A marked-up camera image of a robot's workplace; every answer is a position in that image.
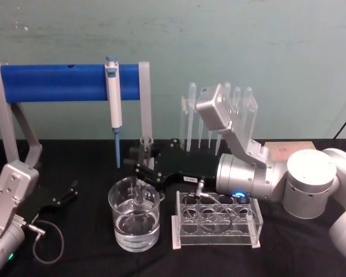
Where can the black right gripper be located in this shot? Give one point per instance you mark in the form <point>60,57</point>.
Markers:
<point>190,164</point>

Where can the clear acrylic dropper holder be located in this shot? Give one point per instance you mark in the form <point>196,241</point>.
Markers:
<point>252,115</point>

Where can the glass beaker with water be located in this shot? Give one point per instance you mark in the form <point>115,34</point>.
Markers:
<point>135,228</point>

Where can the brown cardboard piece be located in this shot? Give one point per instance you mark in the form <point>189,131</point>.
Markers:
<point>288,151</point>

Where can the clear acrylic tube rack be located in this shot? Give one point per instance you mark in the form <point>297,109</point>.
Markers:
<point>216,231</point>

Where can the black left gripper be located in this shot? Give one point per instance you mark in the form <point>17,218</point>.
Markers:
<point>39,202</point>

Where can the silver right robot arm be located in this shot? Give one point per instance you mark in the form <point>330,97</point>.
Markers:
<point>305,181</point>

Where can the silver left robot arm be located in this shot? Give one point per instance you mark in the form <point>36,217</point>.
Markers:
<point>8,202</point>

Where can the black table cloth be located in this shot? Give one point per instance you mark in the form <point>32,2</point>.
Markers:
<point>86,259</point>

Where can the blue and grey pipette stand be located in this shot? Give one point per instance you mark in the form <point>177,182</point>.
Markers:
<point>54,83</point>

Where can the white pipette with blue tip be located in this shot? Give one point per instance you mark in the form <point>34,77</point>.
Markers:
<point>114,101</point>

